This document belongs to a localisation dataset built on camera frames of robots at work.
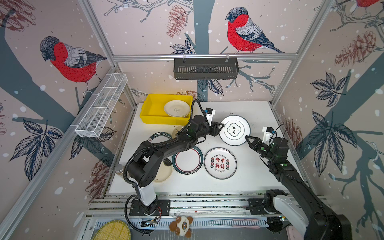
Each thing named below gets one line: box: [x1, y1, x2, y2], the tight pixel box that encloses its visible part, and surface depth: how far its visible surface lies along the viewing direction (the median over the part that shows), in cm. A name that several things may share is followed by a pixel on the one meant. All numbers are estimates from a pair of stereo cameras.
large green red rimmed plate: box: [172, 146, 204, 175], surface depth 92 cm
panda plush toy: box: [169, 215, 194, 238], surface depth 68 cm
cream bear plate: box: [164, 100, 190, 118], surface depth 114 cm
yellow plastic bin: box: [139, 94, 193, 126], surface depth 116 cm
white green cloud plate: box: [219, 115, 251, 146], surface depth 85 cm
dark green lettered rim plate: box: [147, 132, 173, 144], surface depth 103 cm
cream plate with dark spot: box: [153, 158, 173, 182], surface depth 88 cm
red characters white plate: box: [204, 147, 238, 180], surface depth 90 cm
